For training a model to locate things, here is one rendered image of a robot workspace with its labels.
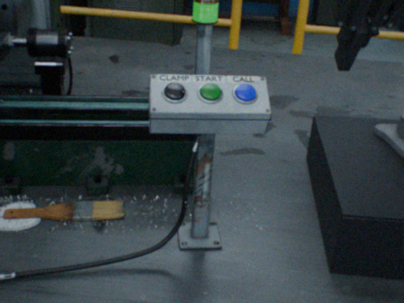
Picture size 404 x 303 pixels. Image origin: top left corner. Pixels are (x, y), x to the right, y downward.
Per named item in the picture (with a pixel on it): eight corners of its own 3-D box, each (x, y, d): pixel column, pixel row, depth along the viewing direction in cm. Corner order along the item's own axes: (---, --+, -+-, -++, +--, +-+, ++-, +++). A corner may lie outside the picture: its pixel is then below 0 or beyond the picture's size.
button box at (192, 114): (148, 134, 74) (148, 112, 69) (148, 95, 77) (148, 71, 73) (265, 135, 76) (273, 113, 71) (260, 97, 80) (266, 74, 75)
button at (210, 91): (199, 106, 72) (200, 98, 71) (198, 89, 74) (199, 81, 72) (220, 106, 73) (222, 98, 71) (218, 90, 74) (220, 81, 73)
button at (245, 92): (234, 107, 73) (236, 99, 71) (232, 90, 74) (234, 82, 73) (255, 107, 73) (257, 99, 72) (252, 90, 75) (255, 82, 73)
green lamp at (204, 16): (193, 23, 120) (194, 3, 118) (191, 17, 125) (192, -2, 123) (218, 24, 121) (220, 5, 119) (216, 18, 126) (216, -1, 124)
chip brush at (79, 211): (1, 225, 86) (0, 221, 86) (6, 208, 90) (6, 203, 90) (125, 219, 90) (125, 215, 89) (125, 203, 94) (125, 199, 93)
